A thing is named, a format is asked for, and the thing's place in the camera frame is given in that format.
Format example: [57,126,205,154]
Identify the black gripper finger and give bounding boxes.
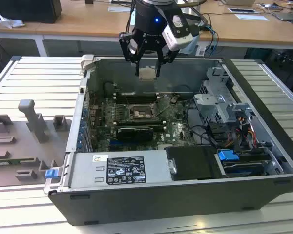
[119,31,147,77]
[156,39,180,78]

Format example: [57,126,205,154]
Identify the silver CPU plate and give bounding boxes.
[138,67,157,81]

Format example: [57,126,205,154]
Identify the metal socket cover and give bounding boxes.
[155,96,172,117]

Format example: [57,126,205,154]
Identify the black RAM slot row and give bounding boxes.
[115,119,167,128]
[115,93,160,104]

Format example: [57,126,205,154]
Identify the CPU socket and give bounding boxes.
[128,103,160,122]

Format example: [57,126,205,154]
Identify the pale blue teach pendant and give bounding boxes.
[178,34,201,55]

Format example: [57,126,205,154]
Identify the grey case release latch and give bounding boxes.
[80,54,96,72]

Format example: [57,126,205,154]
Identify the wooden desk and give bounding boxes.
[0,0,293,57]

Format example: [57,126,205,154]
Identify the metal drive cage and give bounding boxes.
[192,67,255,123]

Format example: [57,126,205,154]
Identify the green motherboard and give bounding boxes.
[89,94,204,152]

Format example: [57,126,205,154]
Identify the black graphics card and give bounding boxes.
[117,126,154,142]

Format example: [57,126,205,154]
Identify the white paper sheet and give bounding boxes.
[234,13,270,22]

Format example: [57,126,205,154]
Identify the black box on desk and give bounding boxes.
[0,0,63,24]

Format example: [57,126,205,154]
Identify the black plastic shroud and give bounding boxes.
[165,145,227,181]

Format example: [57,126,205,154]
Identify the blue disk carrier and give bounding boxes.
[216,149,240,162]

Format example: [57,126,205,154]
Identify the crumpled white paper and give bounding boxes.
[0,13,25,29]

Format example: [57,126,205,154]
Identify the grey laptop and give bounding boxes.
[272,10,293,22]

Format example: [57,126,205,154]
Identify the grey power supply unit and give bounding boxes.
[67,149,173,189]

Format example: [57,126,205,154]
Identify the grey parts rack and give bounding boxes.
[0,99,73,188]

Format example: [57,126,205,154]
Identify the black open PC case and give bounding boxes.
[44,55,293,227]

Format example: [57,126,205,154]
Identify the green RAM stick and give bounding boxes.
[0,158,35,166]

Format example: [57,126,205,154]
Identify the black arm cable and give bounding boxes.
[125,6,137,35]

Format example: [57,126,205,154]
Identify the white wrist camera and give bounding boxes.
[162,13,201,52]

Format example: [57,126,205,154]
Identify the grey desk cable hatch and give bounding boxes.
[107,6,137,13]

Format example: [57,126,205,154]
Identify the blue cable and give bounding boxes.
[204,23,220,57]

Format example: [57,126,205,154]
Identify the coloured power wire bundle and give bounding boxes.
[230,116,258,148]

